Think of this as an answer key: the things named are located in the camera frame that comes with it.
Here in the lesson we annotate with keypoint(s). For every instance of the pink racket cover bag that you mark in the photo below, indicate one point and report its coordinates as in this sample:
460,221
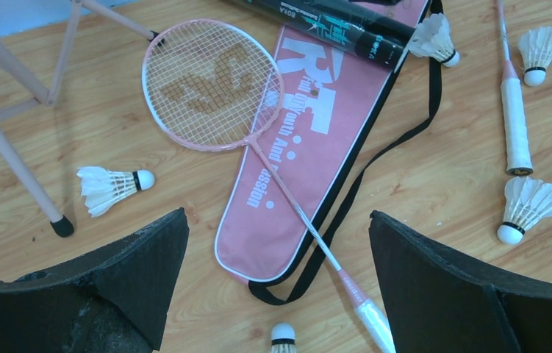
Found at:
331,102

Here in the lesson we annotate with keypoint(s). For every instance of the pink badminton racket right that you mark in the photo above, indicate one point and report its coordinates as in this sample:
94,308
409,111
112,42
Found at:
518,156

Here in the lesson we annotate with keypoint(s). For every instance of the pink badminton racket left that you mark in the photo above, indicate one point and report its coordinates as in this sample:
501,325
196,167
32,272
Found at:
210,86

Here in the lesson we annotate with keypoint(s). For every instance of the white shuttlecock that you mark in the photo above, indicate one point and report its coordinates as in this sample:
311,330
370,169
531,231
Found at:
283,339
103,188
535,47
528,201
432,39

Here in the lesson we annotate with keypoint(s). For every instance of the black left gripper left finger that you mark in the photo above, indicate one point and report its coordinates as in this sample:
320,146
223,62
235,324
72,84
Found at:
112,299

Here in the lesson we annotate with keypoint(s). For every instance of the pink music stand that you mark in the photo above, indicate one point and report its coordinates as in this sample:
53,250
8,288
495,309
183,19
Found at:
47,96

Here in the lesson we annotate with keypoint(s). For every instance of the black shuttlecock tube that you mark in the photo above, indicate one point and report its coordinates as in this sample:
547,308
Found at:
352,28

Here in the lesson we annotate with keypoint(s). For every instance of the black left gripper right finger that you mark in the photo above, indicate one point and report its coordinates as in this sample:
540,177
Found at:
439,299

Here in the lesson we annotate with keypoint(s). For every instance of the pink badminton racket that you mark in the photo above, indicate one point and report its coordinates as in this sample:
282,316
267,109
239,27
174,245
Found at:
210,86
518,156

